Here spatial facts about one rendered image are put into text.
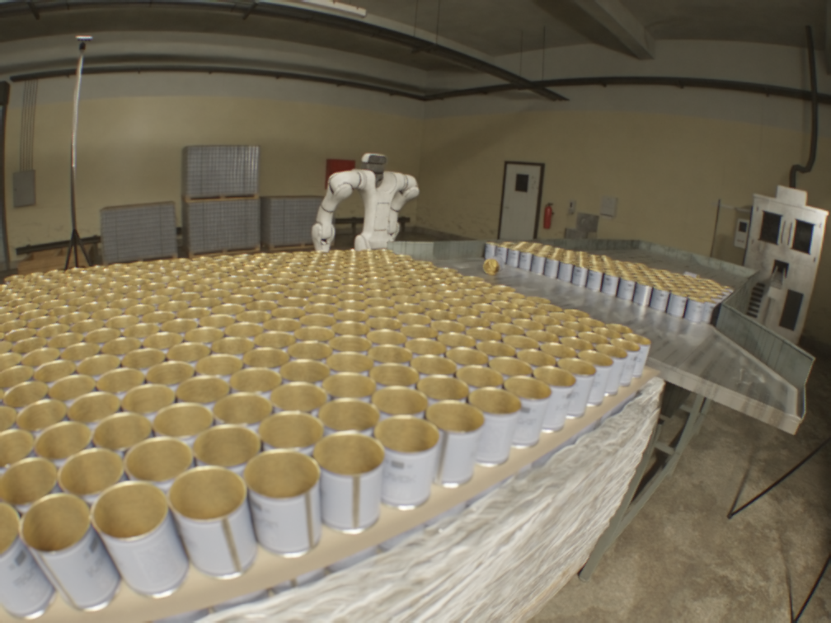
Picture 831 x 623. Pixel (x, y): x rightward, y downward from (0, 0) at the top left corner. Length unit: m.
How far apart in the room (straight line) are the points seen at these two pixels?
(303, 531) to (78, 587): 0.21
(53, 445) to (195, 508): 0.19
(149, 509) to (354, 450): 0.21
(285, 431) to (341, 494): 0.12
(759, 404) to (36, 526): 1.17
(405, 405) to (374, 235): 1.66
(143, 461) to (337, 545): 0.21
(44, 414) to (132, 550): 0.26
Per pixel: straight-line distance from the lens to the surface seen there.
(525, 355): 0.70
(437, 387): 0.56
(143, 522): 0.42
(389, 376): 0.58
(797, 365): 1.23
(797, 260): 5.95
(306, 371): 0.58
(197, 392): 0.55
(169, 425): 0.49
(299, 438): 0.47
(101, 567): 0.38
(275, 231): 8.18
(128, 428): 0.49
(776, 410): 1.02
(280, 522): 0.36
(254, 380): 0.56
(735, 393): 1.02
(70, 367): 0.65
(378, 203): 2.09
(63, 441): 0.51
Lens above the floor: 1.42
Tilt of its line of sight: 18 degrees down
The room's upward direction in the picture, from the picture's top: 4 degrees clockwise
